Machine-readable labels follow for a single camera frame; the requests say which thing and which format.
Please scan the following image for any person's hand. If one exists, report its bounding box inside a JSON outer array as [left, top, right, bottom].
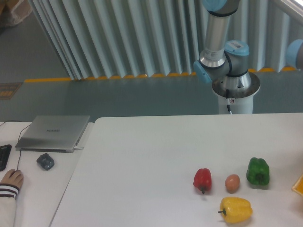
[[0, 169, 24, 190]]

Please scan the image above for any white striped sleeve forearm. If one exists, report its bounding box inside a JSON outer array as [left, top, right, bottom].
[[0, 183, 19, 227]]

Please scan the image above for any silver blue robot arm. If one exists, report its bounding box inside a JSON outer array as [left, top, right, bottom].
[[194, 0, 303, 99]]

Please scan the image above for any black keyboard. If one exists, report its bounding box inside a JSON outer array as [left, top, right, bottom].
[[0, 144, 12, 171]]

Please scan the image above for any small dark grey case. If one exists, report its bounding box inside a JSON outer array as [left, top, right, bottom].
[[36, 153, 54, 171]]

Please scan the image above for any silver laptop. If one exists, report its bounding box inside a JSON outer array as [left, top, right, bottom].
[[15, 115, 90, 152]]

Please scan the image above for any white folding partition screen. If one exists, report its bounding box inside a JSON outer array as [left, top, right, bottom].
[[30, 0, 303, 80]]

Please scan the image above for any cardboard box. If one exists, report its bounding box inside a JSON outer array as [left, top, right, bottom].
[[0, 0, 32, 28]]

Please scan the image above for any red bell pepper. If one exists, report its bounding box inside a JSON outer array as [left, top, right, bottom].
[[193, 168, 212, 194]]

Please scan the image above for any brown egg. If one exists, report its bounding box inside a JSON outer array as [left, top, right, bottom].
[[225, 174, 240, 193]]

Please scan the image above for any yellow bell pepper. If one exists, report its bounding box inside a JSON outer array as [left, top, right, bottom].
[[218, 197, 253, 224]]

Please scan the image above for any green bell pepper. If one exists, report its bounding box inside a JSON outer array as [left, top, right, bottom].
[[246, 157, 270, 186]]

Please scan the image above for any black mouse cable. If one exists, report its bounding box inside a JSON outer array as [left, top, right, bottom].
[[0, 120, 33, 171]]

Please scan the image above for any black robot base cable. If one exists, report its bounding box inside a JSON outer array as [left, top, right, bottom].
[[225, 88, 233, 115]]

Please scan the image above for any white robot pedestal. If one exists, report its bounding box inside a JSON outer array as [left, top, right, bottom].
[[212, 72, 260, 114]]

